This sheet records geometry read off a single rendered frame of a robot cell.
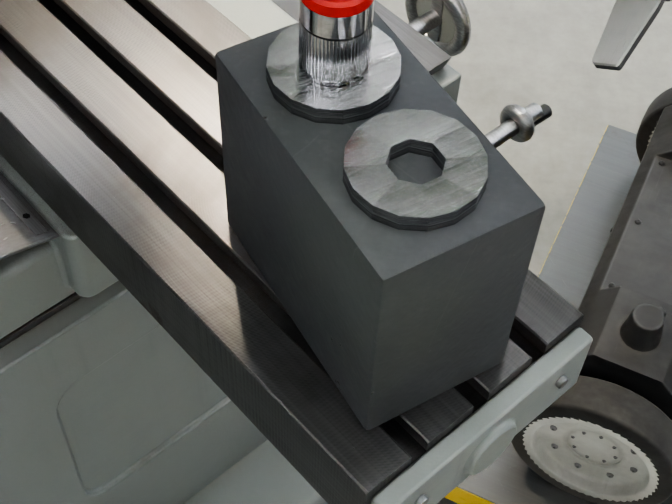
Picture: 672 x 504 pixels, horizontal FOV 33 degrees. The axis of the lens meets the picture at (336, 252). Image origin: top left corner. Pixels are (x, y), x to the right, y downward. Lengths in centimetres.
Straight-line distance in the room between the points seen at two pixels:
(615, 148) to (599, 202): 12
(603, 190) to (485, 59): 81
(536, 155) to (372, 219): 164
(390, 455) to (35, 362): 46
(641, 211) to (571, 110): 97
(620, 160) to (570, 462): 56
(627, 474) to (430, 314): 71
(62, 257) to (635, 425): 64
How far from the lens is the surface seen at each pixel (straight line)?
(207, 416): 148
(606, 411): 127
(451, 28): 154
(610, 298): 135
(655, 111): 165
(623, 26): 79
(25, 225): 103
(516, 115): 157
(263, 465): 164
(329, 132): 72
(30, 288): 108
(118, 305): 117
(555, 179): 227
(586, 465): 140
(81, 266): 106
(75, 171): 96
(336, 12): 69
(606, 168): 176
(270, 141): 73
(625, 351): 130
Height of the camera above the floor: 167
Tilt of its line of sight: 53 degrees down
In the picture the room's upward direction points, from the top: 3 degrees clockwise
